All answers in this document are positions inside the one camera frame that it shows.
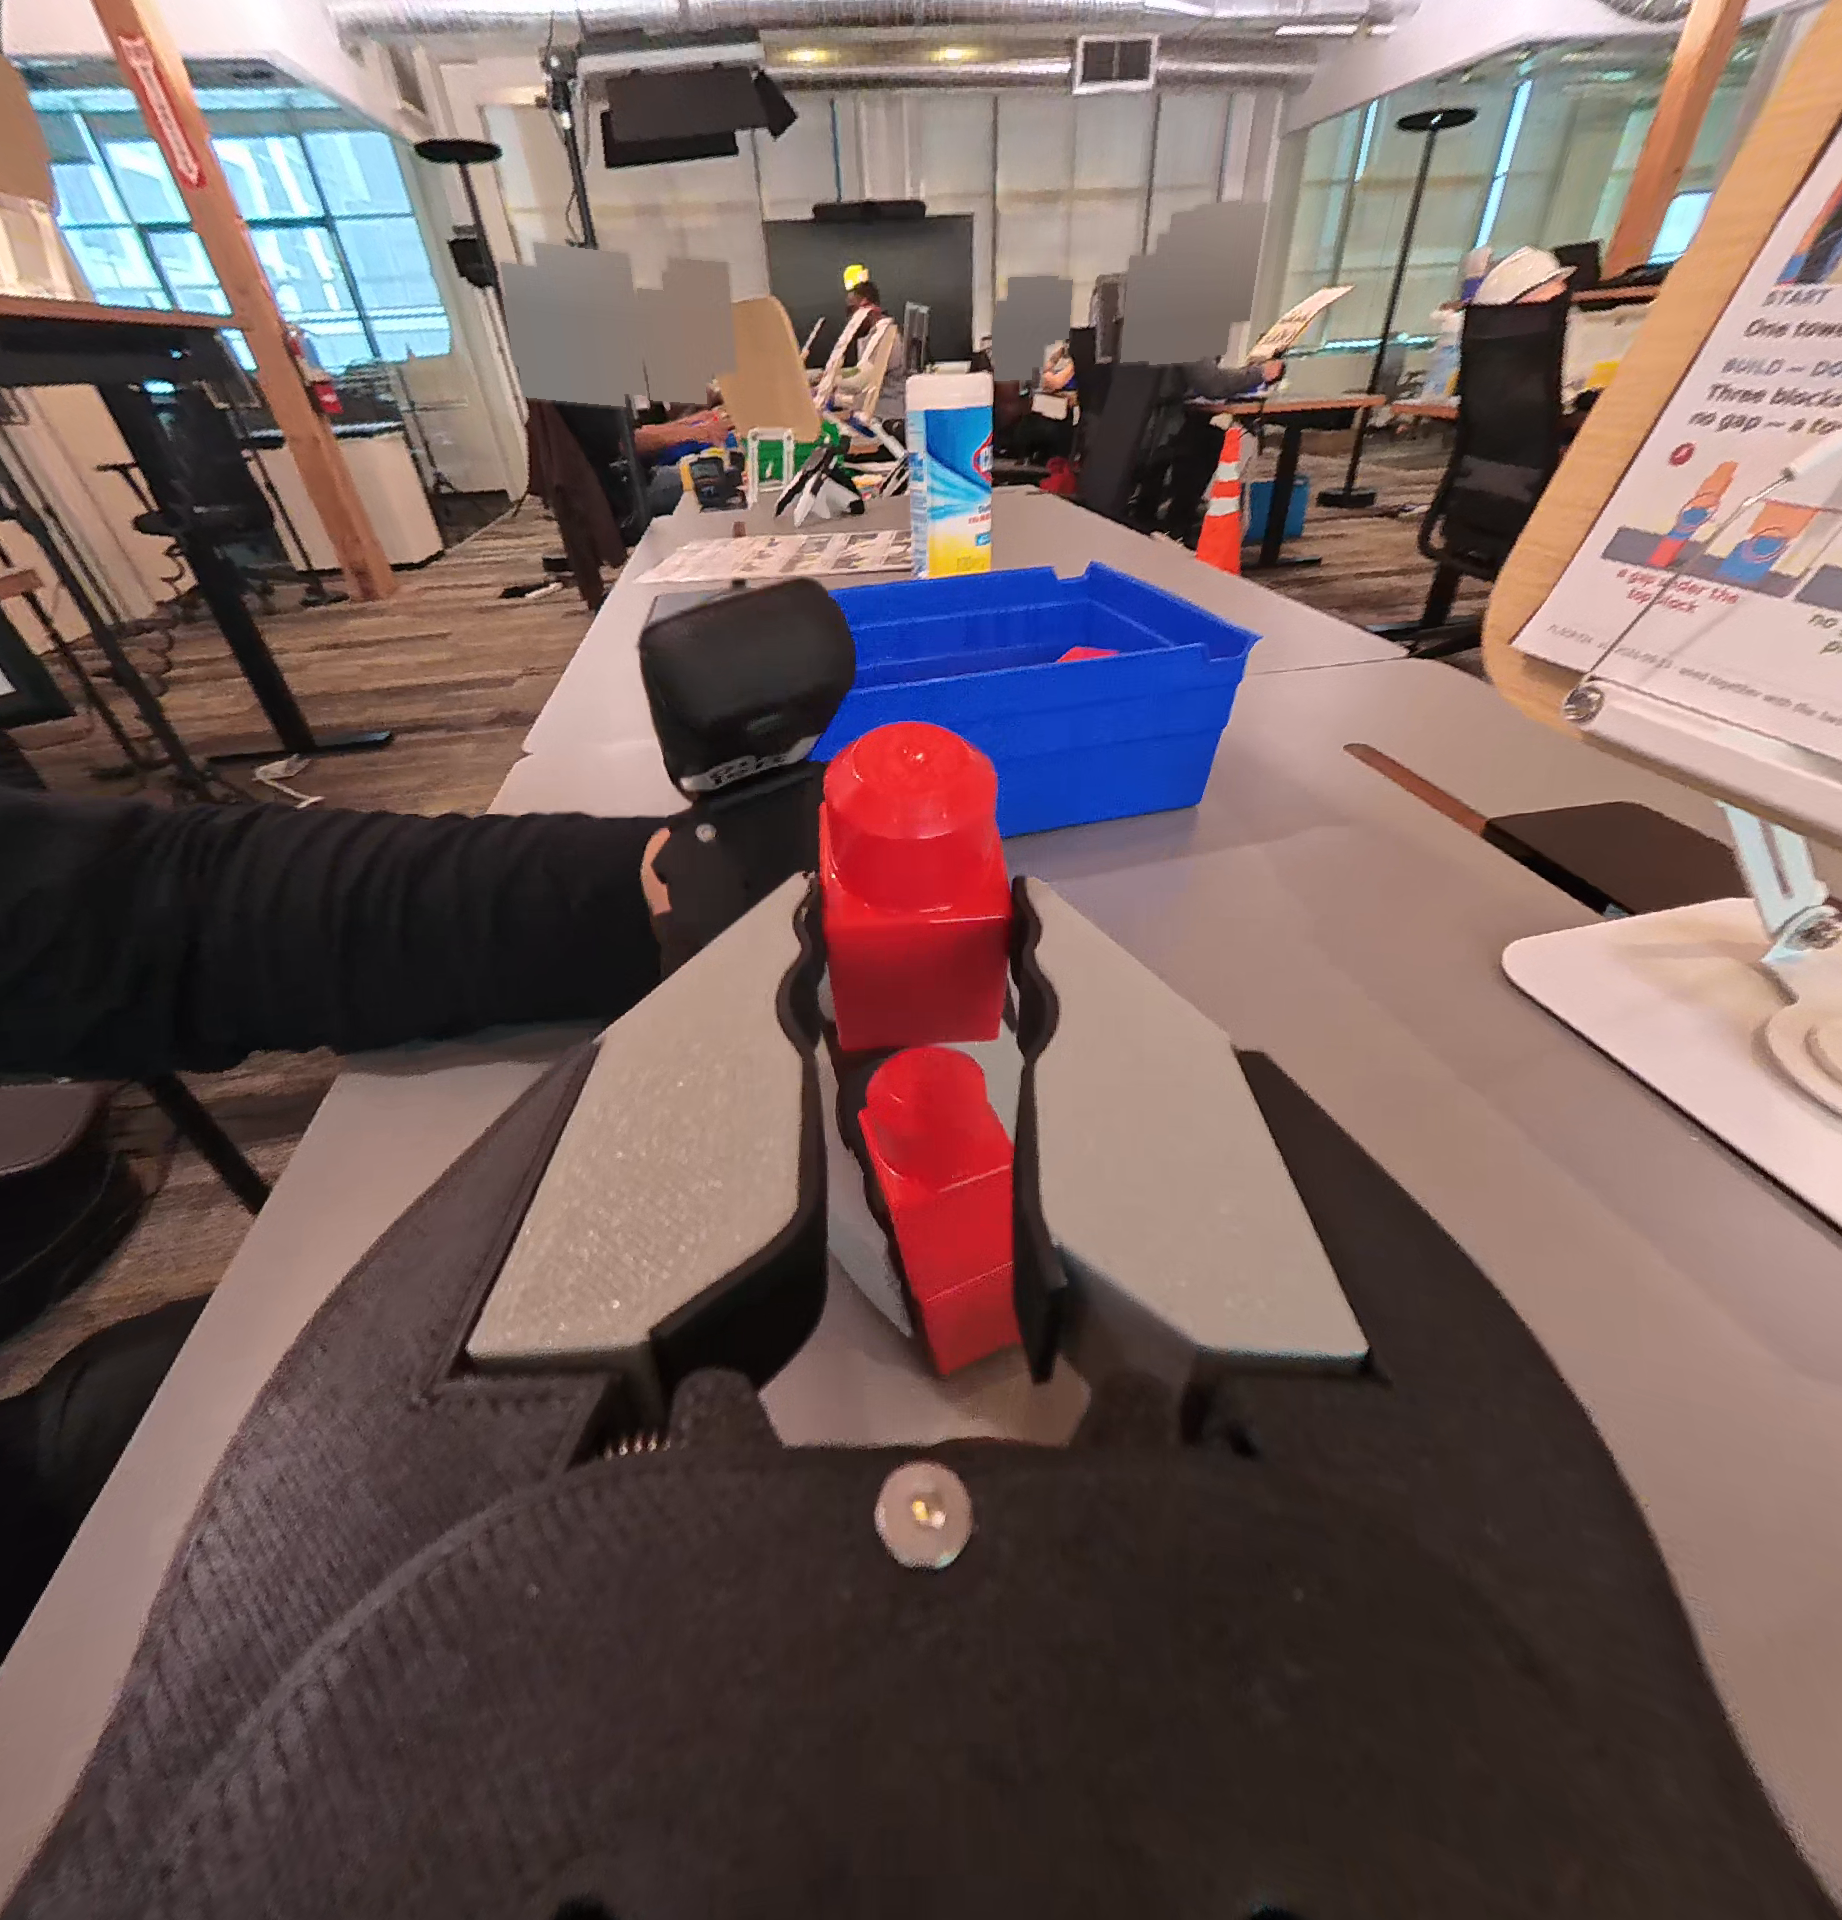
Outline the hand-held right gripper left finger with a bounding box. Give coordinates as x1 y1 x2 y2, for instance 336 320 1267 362
466 877 836 1388

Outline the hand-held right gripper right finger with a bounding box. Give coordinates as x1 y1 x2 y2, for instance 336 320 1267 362
1012 877 1374 1382

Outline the blue plastic bin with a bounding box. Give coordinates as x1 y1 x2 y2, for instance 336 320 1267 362
817 565 1261 843

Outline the person's left forearm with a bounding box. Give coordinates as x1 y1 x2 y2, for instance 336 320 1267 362
0 775 669 1089

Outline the printed paper sheet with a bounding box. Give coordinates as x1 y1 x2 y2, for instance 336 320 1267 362
647 529 917 589

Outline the blue white wipes canister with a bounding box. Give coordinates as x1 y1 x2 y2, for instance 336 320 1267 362
907 370 998 579

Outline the large black display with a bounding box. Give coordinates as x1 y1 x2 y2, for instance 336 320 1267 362
762 211 976 362

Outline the wooden document stand white base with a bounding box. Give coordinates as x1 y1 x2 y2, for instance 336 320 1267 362
1486 0 1842 1263

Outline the orange traffic cone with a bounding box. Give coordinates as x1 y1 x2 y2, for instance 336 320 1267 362
1197 420 1254 579

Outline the black standing desk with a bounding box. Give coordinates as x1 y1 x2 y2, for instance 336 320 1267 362
0 285 398 783

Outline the laminated instruction sheet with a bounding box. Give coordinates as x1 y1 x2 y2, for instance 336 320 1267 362
1517 90 1842 783

